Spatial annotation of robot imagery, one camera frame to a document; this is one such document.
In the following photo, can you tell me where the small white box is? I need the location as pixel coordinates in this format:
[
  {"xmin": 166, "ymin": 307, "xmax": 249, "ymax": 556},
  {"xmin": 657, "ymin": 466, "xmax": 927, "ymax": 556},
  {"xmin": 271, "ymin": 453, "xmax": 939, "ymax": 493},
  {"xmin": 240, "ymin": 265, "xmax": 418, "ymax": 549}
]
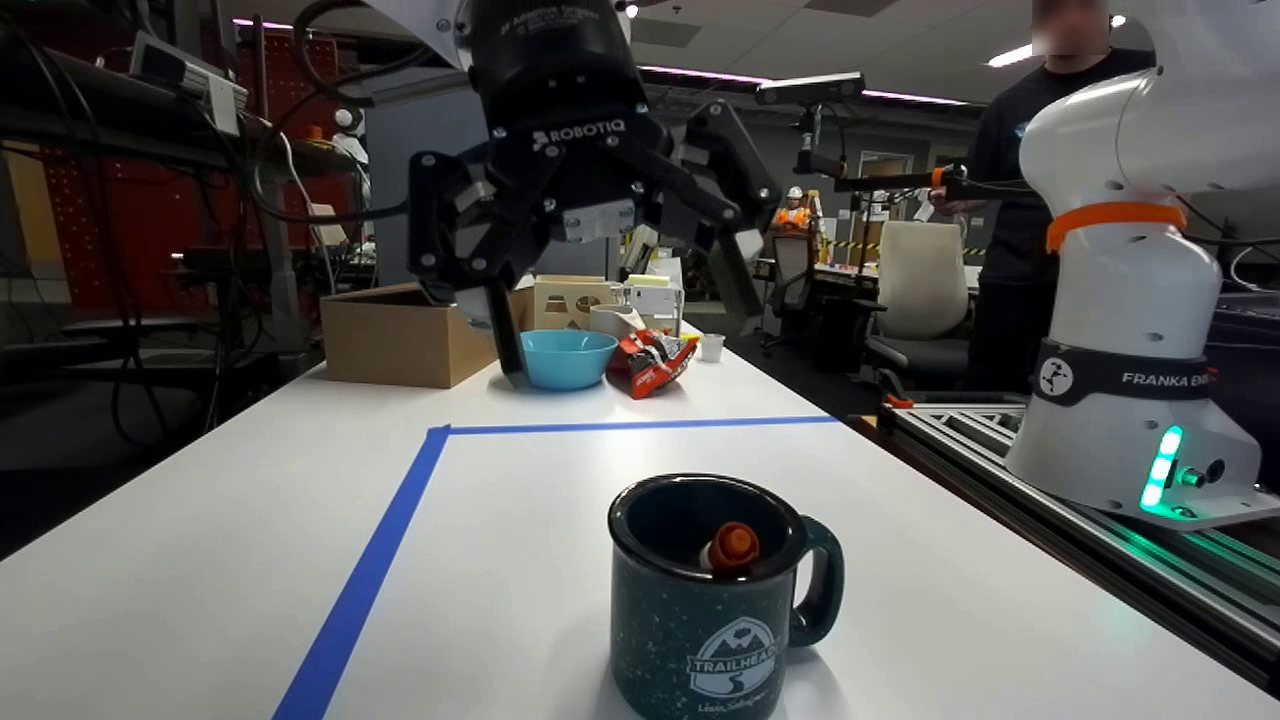
[{"xmin": 618, "ymin": 251, "xmax": 686, "ymax": 335}]

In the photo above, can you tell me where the small beige box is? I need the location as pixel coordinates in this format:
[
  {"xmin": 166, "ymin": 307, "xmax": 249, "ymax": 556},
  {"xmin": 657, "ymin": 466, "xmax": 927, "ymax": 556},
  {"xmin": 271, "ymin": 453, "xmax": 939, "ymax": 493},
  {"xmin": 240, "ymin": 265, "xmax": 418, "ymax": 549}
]
[{"xmin": 511, "ymin": 273, "xmax": 629, "ymax": 335}]

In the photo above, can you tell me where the blue tape line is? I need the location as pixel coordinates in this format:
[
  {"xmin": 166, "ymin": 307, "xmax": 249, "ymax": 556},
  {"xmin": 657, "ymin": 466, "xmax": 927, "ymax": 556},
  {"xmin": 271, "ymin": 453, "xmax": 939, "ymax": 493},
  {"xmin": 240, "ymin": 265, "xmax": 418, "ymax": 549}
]
[{"xmin": 271, "ymin": 411, "xmax": 840, "ymax": 720}]

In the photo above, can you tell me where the person in black shirt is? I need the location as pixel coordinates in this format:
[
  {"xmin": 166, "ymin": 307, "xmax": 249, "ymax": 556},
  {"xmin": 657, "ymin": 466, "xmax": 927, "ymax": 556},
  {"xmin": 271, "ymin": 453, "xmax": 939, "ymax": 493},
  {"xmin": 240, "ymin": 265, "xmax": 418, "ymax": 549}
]
[{"xmin": 965, "ymin": 0, "xmax": 1152, "ymax": 396}]

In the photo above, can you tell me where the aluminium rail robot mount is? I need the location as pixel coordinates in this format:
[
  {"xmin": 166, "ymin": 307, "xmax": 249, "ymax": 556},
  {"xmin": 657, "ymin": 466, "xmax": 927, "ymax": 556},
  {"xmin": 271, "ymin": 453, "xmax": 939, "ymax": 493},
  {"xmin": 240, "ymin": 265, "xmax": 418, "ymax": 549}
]
[{"xmin": 877, "ymin": 396, "xmax": 1280, "ymax": 697}]

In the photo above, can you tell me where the white office chair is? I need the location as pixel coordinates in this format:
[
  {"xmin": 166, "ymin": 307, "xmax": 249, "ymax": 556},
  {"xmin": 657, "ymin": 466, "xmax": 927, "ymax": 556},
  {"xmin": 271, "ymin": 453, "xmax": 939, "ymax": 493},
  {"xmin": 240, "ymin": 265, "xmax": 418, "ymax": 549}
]
[{"xmin": 871, "ymin": 214, "xmax": 977, "ymax": 384}]

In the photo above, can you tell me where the open cardboard box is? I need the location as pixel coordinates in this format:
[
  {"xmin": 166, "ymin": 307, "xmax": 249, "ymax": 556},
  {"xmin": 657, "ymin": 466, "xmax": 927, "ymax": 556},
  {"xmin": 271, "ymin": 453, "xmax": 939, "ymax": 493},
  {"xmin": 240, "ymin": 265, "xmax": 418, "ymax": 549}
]
[{"xmin": 317, "ymin": 275, "xmax": 503, "ymax": 392}]

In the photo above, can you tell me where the dark green speckled mug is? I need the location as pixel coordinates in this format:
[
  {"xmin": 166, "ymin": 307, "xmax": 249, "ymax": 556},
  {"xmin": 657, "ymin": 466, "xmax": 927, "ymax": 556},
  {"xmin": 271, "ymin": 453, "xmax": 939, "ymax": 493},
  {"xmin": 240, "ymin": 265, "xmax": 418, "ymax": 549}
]
[{"xmin": 603, "ymin": 466, "xmax": 846, "ymax": 720}]

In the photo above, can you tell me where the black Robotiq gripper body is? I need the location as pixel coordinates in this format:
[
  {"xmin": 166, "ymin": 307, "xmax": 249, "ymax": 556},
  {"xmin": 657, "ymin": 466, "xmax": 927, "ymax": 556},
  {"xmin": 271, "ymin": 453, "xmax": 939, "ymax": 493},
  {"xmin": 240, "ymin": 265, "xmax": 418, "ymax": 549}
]
[{"xmin": 454, "ymin": 0, "xmax": 672, "ymax": 251}]

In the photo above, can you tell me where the red tool cabinet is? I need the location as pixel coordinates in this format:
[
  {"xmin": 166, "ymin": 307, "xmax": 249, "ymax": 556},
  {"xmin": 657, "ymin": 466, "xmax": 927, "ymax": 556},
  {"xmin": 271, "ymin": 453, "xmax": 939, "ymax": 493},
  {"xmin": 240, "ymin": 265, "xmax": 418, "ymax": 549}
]
[{"xmin": 35, "ymin": 16, "xmax": 352, "ymax": 324}]

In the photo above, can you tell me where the grey device box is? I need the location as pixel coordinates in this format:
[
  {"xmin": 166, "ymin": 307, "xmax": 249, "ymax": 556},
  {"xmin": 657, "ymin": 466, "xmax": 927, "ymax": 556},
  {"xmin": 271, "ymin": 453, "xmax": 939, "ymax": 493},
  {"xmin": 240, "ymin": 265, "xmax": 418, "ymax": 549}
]
[{"xmin": 127, "ymin": 28, "xmax": 253, "ymax": 134}]

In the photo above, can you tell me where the brown marker with orange cap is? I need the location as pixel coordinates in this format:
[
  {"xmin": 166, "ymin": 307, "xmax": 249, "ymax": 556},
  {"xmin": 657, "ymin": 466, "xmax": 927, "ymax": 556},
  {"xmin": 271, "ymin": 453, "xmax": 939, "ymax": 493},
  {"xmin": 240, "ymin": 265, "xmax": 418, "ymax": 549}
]
[{"xmin": 700, "ymin": 521, "xmax": 766, "ymax": 580}]

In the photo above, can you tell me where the light blue bowl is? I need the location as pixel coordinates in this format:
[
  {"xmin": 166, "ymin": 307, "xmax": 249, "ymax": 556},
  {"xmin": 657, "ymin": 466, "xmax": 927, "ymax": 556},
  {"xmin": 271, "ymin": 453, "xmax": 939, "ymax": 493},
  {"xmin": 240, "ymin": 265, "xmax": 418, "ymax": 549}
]
[{"xmin": 511, "ymin": 324, "xmax": 618, "ymax": 396}]

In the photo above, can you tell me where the figure in orange vest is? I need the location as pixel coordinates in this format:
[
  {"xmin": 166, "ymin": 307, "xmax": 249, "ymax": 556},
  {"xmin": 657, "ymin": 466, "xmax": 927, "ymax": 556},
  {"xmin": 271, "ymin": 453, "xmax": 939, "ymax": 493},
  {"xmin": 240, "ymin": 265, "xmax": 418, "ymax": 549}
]
[{"xmin": 766, "ymin": 183, "xmax": 834, "ymax": 265}]

